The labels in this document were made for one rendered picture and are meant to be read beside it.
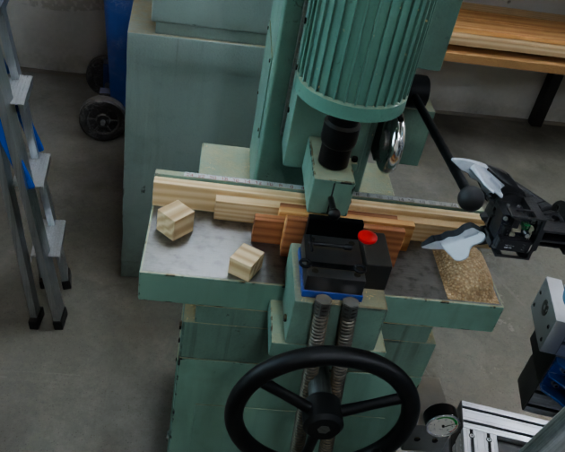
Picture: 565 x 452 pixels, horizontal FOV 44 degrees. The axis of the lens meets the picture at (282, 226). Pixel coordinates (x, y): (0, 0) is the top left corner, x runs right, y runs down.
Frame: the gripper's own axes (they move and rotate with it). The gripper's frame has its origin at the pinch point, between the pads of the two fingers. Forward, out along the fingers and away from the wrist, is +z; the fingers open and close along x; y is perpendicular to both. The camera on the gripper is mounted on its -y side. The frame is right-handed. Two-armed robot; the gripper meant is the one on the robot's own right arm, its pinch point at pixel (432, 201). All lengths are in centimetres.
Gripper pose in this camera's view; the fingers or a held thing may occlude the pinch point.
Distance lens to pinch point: 103.6
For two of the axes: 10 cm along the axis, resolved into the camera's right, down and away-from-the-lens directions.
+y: 0.4, 5.7, -8.2
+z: -9.8, -1.1, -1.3
